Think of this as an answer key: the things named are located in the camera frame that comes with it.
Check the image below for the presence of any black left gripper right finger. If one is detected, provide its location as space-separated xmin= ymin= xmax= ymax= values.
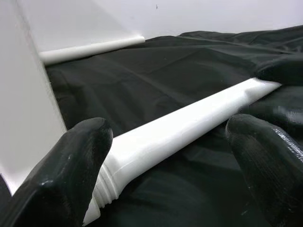
xmin=226 ymin=114 xmax=303 ymax=227

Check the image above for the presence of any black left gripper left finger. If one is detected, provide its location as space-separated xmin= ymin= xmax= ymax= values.
xmin=0 ymin=117 xmax=114 ymax=227

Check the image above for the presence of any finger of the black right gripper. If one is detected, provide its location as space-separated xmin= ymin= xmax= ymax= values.
xmin=256 ymin=55 xmax=303 ymax=87
xmin=250 ymin=104 xmax=303 ymax=142

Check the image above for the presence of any white plastic table top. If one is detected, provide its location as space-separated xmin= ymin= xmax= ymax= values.
xmin=0 ymin=0 xmax=68 ymax=197

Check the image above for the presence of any white plastic table leg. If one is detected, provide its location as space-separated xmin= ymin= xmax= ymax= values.
xmin=38 ymin=35 xmax=145 ymax=66
xmin=82 ymin=78 xmax=283 ymax=226

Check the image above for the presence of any black table cloth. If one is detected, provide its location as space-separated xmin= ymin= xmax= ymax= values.
xmin=45 ymin=25 xmax=303 ymax=227

